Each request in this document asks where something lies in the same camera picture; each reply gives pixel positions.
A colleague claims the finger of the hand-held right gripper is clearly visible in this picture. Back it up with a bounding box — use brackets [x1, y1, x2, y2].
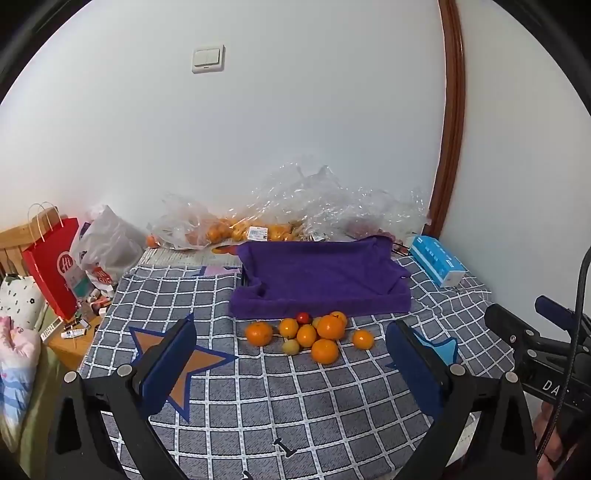
[485, 304, 540, 352]
[536, 296, 591, 330]

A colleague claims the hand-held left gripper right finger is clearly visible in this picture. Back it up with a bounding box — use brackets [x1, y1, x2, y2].
[385, 319, 541, 480]

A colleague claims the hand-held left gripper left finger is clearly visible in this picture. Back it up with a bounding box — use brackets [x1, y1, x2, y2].
[46, 314, 199, 480]

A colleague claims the purple towel-lined tray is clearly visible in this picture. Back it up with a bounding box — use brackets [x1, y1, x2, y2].
[229, 235, 411, 320]

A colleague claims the person's right hand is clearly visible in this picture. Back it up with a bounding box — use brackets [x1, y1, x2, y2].
[534, 404, 583, 480]

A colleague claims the blue tissue pack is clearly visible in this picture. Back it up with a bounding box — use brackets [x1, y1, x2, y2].
[410, 234, 467, 288]

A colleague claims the clutter of small bottles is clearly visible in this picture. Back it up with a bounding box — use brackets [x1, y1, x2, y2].
[60, 286, 116, 340]

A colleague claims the wooden nightstand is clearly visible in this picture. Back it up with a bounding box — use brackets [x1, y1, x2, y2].
[48, 295, 109, 370]

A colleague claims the pale printed mat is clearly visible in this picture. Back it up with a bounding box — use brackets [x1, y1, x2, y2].
[139, 248, 243, 278]

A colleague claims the grey checkered bed sheet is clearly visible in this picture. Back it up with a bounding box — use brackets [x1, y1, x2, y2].
[78, 249, 492, 480]

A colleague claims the white plastic bag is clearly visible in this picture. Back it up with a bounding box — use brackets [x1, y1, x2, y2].
[76, 205, 146, 296]

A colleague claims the olive green sheet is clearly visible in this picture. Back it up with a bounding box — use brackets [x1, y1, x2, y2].
[14, 342, 84, 467]

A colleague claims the clear bag of red jujubes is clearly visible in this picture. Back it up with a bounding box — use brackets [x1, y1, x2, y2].
[351, 219, 413, 256]

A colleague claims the red paper bag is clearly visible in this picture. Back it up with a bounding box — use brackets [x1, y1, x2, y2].
[21, 202, 81, 321]

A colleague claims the pastel striped blanket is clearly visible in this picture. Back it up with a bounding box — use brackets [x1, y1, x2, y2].
[0, 316, 42, 448]

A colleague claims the labelled clear bag of mandarins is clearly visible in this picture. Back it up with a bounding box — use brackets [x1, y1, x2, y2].
[208, 215, 305, 244]

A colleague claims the white floral pillow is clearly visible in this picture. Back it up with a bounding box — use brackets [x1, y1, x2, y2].
[0, 274, 47, 330]

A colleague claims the crumpled clear plastic bag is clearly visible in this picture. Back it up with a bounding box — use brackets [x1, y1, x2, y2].
[249, 157, 430, 241]

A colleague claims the wooden headboard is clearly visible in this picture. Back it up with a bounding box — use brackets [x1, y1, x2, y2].
[0, 224, 38, 278]

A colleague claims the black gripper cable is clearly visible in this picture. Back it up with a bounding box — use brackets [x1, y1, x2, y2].
[536, 244, 591, 462]

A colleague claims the brown wooden door frame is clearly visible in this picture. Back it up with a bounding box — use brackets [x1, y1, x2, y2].
[422, 0, 466, 238]

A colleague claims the white light switch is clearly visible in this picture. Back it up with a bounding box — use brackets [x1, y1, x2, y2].
[191, 45, 226, 73]

